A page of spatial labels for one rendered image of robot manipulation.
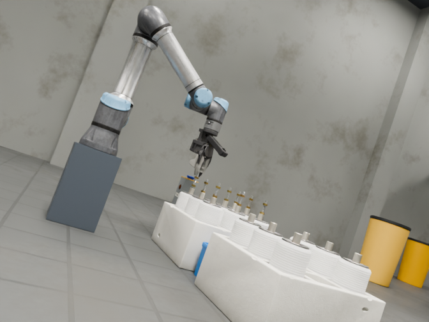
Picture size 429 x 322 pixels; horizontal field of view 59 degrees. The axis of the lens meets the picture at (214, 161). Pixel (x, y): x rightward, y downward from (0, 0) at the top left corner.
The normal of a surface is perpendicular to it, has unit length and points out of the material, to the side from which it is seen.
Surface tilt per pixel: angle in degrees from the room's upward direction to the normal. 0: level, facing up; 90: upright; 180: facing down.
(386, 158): 90
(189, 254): 90
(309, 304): 90
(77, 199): 90
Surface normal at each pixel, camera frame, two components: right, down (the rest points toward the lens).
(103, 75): 0.36, 0.07
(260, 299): -0.84, -0.33
